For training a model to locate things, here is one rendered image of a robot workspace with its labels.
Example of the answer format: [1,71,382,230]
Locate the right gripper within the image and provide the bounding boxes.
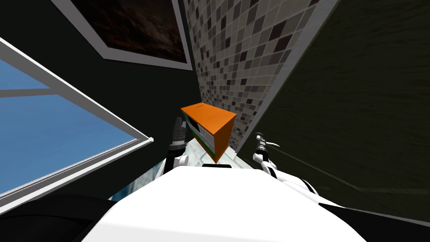
[254,132,281,153]

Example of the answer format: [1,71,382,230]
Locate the grey framed window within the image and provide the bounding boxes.
[0,36,155,216]

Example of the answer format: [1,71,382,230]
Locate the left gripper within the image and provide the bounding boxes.
[169,117,187,150]

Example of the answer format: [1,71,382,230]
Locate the orange drawer cabinet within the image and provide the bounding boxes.
[180,102,237,165]

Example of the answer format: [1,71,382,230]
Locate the dark picture in pale frame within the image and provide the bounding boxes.
[50,0,194,71]

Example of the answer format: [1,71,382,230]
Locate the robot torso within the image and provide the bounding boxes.
[81,163,367,242]

